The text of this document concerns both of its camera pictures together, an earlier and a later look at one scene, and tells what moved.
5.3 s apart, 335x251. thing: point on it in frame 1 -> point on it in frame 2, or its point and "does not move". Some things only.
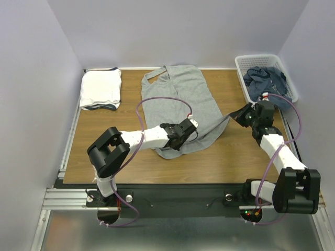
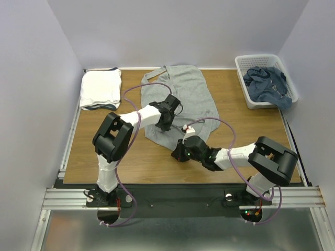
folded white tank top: [100, 87] does not move
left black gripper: [178, 147] -> [167, 127]
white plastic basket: [244, 62] does not move
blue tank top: [271, 80] does not move
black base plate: [178, 201] does not move
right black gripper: [244, 116] -> [180, 152]
